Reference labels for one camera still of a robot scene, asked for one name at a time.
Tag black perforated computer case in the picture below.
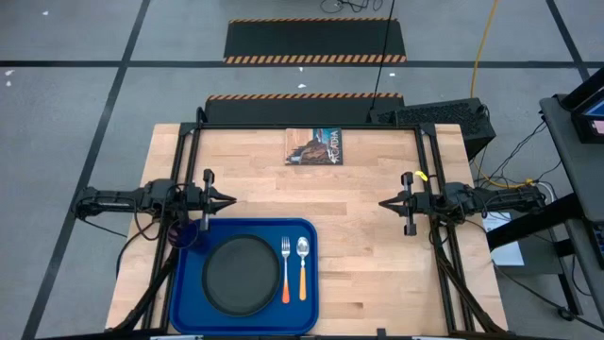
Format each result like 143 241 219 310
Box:
367 97 497 162

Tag grey desk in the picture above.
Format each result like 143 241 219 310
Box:
539 93 604 313

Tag coiled black cable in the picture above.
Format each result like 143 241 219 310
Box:
320 0 384 14

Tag spoon with orange handle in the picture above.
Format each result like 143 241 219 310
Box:
295 236 310 302

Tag Acadia picture card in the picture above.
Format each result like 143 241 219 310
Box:
284 127 344 167

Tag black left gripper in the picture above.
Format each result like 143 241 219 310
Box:
186 168 238 232

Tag black hazard-striped cable ramp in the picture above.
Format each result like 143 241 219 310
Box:
204 93 406 126

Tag black desk support beam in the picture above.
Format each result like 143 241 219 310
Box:
485 192 584 250

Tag black metal table frame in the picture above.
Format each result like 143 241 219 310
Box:
107 107 509 338

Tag large black hazard-striped floor mat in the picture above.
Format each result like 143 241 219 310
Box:
223 17 408 65

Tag yellow floor cable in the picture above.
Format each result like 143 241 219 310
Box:
469 0 537 191

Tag fork with red-orange handle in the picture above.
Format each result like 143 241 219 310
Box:
280 236 292 305

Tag black round plate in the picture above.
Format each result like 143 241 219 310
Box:
202 233 283 317

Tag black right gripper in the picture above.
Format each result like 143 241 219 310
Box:
378 172 429 237

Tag black monitor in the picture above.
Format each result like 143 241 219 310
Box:
560 67 604 145

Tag purple plastic cup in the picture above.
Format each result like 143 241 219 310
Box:
167 217 210 255

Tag white paper sheet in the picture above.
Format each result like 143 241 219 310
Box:
480 212 526 267

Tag black straight floor cable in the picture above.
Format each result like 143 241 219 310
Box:
370 0 396 112

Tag blue plastic tray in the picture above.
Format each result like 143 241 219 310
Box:
168 217 320 336

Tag black floor cable with plug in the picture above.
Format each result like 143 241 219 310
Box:
490 258 604 334

